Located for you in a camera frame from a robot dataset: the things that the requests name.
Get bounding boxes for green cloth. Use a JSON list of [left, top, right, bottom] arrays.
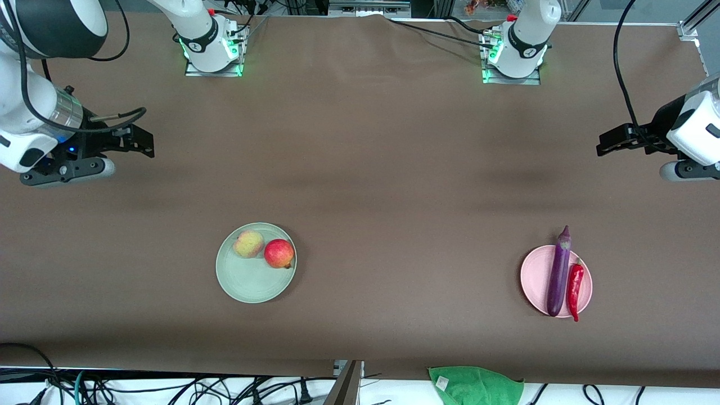
[[428, 366, 525, 405]]

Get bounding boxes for grey-brown slanted post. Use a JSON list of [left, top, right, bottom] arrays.
[[323, 360, 365, 405]]

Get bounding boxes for grey metal device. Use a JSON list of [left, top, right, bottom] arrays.
[[329, 0, 411, 17]]

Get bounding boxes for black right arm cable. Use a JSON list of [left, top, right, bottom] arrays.
[[0, 0, 148, 134]]

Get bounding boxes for pink round plate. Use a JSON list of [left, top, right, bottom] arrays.
[[520, 245, 593, 318]]

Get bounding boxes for long purple eggplant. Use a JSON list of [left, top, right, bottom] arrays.
[[546, 226, 573, 317]]

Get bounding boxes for pale green round plate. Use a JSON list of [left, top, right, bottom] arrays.
[[216, 223, 298, 304]]

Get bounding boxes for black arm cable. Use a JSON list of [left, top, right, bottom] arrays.
[[0, 0, 148, 134], [613, 0, 647, 136]]

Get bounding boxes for red round apple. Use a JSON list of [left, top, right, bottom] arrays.
[[264, 239, 295, 269]]

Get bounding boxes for short black table cable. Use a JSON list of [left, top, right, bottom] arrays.
[[444, 16, 485, 35]]

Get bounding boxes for long black table cable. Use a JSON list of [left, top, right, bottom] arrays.
[[388, 19, 497, 50]]

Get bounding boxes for brown table cover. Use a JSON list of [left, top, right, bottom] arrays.
[[0, 10, 720, 389]]

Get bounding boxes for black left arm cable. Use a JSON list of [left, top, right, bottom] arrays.
[[613, 0, 647, 136]]

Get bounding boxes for yellow-pink peach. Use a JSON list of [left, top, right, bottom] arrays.
[[233, 229, 265, 259]]

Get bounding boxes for black looped floor cable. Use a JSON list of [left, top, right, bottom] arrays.
[[0, 342, 62, 405]]

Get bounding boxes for red chili pepper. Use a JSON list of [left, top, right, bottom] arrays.
[[567, 258, 586, 322]]

